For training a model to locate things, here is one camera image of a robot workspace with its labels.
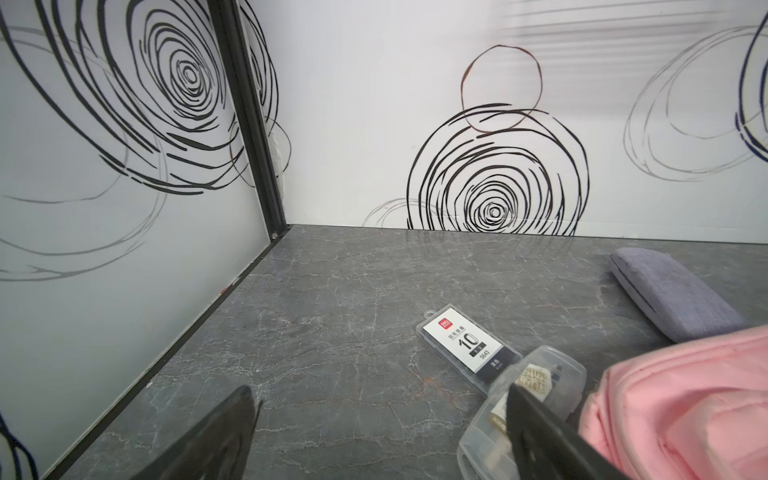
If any flat clear lead refill box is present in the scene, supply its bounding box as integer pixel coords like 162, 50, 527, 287
416, 304, 523, 397

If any black aluminium frame post left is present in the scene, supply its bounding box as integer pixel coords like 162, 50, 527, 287
207, 0, 288, 242

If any clear plastic eraser case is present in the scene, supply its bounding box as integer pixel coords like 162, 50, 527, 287
457, 346, 587, 480

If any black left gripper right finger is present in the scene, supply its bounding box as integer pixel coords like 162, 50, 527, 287
506, 384, 626, 480

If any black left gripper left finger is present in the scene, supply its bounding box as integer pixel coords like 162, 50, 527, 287
133, 385, 263, 480

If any pink student backpack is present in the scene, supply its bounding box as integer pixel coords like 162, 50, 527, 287
579, 326, 767, 479

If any purple fabric glasses case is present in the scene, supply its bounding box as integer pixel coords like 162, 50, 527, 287
609, 247, 748, 343

